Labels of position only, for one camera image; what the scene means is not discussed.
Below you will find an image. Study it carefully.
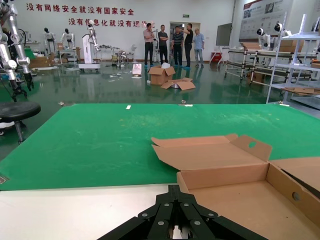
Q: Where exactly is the white humanoid robot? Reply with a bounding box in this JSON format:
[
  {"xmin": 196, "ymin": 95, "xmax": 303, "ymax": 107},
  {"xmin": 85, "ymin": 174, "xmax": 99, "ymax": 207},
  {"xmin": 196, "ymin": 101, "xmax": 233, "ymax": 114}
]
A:
[
  {"xmin": 60, "ymin": 27, "xmax": 76, "ymax": 51},
  {"xmin": 255, "ymin": 27, "xmax": 272, "ymax": 49},
  {"xmin": 273, "ymin": 21, "xmax": 293, "ymax": 39},
  {"xmin": 41, "ymin": 26, "xmax": 57, "ymax": 55}
]

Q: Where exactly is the white shelf rack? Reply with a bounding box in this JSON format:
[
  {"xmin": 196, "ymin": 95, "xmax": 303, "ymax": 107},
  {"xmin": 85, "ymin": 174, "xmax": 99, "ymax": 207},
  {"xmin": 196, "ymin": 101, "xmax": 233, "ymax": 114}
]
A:
[{"xmin": 264, "ymin": 13, "xmax": 320, "ymax": 111}]

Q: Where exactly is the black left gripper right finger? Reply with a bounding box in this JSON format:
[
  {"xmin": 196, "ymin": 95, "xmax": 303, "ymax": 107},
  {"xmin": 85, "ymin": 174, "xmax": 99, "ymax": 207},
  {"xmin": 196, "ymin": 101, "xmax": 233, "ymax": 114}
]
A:
[{"xmin": 177, "ymin": 185, "xmax": 271, "ymax": 240}]

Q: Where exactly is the white paper bag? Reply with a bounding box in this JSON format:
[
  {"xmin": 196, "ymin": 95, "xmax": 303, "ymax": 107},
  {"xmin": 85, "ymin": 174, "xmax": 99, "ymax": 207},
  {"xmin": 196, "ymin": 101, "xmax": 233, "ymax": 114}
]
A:
[{"xmin": 131, "ymin": 63, "xmax": 143, "ymax": 77}]

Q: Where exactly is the wall poster board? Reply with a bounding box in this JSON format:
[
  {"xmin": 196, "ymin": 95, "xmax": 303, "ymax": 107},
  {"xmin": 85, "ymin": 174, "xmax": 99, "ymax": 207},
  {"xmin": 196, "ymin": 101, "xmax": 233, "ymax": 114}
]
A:
[{"xmin": 238, "ymin": 0, "xmax": 287, "ymax": 43}]

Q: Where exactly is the white pedestal fan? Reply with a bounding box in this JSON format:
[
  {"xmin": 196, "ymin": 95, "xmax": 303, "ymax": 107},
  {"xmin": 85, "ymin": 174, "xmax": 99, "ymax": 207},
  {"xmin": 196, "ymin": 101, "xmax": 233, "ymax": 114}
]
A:
[{"xmin": 130, "ymin": 44, "xmax": 138, "ymax": 64}]

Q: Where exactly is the pipe frame workbench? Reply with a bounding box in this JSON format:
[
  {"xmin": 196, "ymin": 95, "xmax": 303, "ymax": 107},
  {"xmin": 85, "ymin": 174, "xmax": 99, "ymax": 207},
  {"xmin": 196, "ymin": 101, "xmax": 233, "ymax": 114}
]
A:
[{"xmin": 224, "ymin": 41, "xmax": 313, "ymax": 84}]

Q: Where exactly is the man in striped shirt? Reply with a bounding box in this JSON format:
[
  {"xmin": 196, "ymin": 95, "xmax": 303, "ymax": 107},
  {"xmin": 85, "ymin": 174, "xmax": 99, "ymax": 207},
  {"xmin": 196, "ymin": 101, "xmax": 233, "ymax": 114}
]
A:
[{"xmin": 171, "ymin": 25, "xmax": 185, "ymax": 68}]

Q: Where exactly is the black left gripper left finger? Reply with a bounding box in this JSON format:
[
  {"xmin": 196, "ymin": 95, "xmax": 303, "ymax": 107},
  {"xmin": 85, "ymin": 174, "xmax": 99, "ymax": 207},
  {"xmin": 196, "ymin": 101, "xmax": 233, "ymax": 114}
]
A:
[{"xmin": 96, "ymin": 185, "xmax": 179, "ymax": 240}]

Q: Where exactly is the dark display screen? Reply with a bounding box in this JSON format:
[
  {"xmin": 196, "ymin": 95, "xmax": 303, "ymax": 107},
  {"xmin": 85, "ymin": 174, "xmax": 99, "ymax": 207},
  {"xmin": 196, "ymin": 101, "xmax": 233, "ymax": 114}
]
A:
[{"xmin": 215, "ymin": 22, "xmax": 234, "ymax": 47}]

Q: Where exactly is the brown cardboard mailer box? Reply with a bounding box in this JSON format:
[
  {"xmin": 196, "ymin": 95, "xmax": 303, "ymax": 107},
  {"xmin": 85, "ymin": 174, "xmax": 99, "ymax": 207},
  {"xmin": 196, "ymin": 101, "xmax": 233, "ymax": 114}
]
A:
[{"xmin": 271, "ymin": 156, "xmax": 320, "ymax": 198}]

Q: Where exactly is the torn-corner brown cardboard box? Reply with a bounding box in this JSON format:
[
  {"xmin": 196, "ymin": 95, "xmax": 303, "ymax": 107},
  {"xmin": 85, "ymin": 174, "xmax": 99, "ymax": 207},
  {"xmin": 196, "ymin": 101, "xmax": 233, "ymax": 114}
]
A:
[{"xmin": 151, "ymin": 133, "xmax": 320, "ymax": 240}]

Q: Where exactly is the tall open cardboard box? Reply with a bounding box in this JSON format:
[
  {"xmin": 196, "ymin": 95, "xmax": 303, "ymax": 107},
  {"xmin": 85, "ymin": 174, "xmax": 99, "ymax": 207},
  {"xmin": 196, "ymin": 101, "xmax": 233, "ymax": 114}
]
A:
[{"xmin": 148, "ymin": 65, "xmax": 177, "ymax": 87}]

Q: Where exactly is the black round stool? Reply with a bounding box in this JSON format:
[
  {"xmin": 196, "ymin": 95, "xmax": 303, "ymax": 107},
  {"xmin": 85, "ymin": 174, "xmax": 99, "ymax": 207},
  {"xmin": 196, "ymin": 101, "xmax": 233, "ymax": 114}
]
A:
[{"xmin": 0, "ymin": 101, "xmax": 42, "ymax": 146}]

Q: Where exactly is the red box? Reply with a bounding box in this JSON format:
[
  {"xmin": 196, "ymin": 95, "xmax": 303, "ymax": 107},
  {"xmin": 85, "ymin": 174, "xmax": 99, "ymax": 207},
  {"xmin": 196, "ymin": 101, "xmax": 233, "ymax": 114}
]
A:
[{"xmin": 209, "ymin": 51, "xmax": 223, "ymax": 64}]

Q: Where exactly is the green felt mat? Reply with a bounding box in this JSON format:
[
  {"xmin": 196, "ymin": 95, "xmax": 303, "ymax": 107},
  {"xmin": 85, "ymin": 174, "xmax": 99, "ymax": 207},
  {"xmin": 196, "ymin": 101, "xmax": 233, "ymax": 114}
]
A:
[{"xmin": 0, "ymin": 102, "xmax": 320, "ymax": 192}]

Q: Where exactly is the white column robot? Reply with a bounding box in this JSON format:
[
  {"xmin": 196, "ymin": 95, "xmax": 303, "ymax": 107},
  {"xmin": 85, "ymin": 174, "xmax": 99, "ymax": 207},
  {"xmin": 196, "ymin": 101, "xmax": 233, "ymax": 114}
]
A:
[{"xmin": 78, "ymin": 19, "xmax": 102, "ymax": 74}]

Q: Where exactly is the man in light blue shirt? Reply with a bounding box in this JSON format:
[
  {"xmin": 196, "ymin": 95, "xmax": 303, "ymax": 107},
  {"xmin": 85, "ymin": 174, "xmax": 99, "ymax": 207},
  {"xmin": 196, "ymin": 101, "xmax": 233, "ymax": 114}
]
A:
[{"xmin": 193, "ymin": 28, "xmax": 206, "ymax": 68}]

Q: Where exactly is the man in pink shirt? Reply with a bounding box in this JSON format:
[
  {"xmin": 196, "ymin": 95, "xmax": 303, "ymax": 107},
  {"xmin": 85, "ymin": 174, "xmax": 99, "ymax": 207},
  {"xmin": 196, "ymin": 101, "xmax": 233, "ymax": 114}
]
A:
[{"xmin": 142, "ymin": 22, "xmax": 157, "ymax": 68}]

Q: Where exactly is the flat open cardboard box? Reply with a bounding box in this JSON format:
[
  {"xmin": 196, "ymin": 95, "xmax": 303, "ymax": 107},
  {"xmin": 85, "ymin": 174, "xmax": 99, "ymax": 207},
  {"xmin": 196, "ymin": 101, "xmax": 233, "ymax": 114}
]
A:
[{"xmin": 160, "ymin": 77, "xmax": 197, "ymax": 92}]

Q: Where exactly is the man in grey shirt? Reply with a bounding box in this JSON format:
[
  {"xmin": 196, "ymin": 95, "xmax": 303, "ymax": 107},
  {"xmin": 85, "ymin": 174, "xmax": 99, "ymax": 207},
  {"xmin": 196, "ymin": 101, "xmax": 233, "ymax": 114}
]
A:
[{"xmin": 157, "ymin": 24, "xmax": 170, "ymax": 66}]

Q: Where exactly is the man in black shirt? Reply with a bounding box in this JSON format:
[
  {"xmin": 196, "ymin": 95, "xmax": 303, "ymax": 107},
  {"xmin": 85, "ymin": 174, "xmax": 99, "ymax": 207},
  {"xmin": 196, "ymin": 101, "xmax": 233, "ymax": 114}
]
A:
[{"xmin": 180, "ymin": 23, "xmax": 195, "ymax": 69}]

